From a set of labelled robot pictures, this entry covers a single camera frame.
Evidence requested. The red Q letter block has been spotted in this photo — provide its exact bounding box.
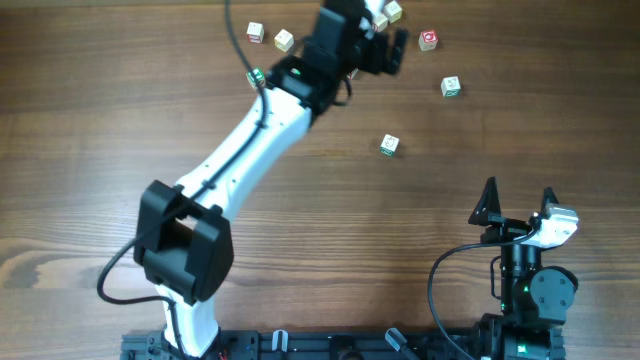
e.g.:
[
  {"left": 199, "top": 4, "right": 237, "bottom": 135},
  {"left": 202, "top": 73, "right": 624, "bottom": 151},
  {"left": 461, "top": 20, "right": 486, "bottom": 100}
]
[{"left": 419, "top": 30, "right": 439, "bottom": 52}]

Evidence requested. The green J letter block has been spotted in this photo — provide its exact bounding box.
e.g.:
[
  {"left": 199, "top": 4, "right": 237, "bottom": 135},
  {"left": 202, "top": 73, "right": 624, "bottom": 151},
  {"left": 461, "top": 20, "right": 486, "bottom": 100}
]
[{"left": 246, "top": 67, "right": 266, "bottom": 90}]

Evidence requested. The green Z letter block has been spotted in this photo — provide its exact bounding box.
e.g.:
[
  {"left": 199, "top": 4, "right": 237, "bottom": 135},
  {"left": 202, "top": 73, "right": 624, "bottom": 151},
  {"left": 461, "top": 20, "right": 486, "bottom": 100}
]
[{"left": 441, "top": 76, "right": 461, "bottom": 98}]

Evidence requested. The red white far-left block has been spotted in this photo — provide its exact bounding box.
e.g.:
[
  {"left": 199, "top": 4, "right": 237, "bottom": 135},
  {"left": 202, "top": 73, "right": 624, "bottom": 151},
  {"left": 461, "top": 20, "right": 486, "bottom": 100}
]
[{"left": 246, "top": 22, "right": 265, "bottom": 44}]

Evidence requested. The green side animal block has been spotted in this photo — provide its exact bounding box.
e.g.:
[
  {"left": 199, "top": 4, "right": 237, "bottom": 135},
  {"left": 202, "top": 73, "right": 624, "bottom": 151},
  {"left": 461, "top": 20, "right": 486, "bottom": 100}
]
[{"left": 379, "top": 134, "right": 400, "bottom": 157}]

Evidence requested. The red U letter block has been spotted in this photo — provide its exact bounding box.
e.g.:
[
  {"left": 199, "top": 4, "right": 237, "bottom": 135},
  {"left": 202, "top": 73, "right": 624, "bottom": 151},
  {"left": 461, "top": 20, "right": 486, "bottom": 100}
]
[{"left": 373, "top": 13, "right": 389, "bottom": 32}]

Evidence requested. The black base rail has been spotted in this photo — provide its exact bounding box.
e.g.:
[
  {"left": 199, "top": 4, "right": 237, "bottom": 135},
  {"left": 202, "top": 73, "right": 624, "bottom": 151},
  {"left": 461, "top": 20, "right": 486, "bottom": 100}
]
[{"left": 119, "top": 327, "right": 566, "bottom": 360}]

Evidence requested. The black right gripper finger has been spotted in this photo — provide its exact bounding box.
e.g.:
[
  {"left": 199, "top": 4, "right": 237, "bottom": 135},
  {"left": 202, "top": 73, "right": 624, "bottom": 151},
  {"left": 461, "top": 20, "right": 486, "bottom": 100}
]
[
  {"left": 541, "top": 187, "right": 559, "bottom": 213},
  {"left": 468, "top": 177, "right": 502, "bottom": 225}
]

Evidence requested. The white turtle yellow block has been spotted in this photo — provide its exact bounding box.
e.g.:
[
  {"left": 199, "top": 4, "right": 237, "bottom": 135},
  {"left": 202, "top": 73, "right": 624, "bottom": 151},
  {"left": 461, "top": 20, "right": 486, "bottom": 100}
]
[{"left": 274, "top": 29, "right": 295, "bottom": 52}]

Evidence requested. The yellow S corner block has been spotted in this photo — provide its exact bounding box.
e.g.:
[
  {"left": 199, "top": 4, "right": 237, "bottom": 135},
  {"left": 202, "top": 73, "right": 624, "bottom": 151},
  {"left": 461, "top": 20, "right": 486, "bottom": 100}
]
[{"left": 383, "top": 0, "right": 403, "bottom": 23}]

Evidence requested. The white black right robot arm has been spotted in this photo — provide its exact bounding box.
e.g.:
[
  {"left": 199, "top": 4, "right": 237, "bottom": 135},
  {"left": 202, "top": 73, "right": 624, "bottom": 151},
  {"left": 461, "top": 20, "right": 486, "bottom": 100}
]
[{"left": 468, "top": 177, "right": 579, "bottom": 360}]

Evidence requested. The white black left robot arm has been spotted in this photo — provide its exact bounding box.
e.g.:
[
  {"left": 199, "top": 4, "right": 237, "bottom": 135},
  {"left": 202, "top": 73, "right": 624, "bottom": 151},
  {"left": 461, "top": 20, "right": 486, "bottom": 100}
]
[{"left": 133, "top": 1, "right": 408, "bottom": 359}]

